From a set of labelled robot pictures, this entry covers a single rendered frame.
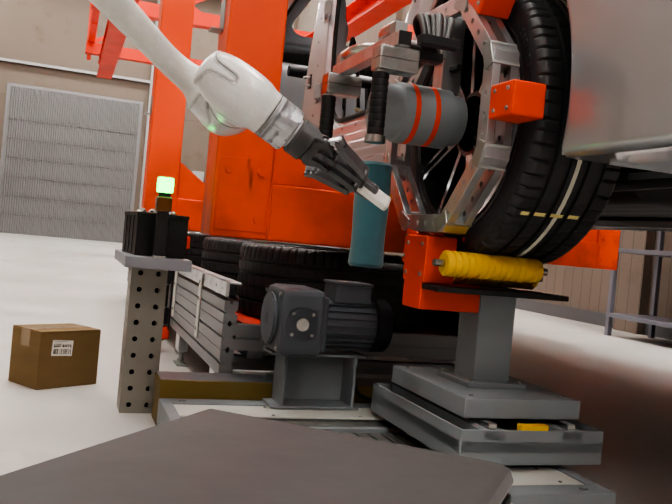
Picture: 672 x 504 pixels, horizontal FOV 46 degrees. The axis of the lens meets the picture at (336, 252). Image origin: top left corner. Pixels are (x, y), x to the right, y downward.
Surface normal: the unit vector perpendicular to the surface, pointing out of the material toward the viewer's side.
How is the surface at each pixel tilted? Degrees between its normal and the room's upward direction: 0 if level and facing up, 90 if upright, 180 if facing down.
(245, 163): 90
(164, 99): 90
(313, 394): 90
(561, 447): 90
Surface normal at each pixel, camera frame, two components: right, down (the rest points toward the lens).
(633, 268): -0.94, -0.08
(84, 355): 0.79, 0.08
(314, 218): 0.33, 0.04
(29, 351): -0.60, -0.04
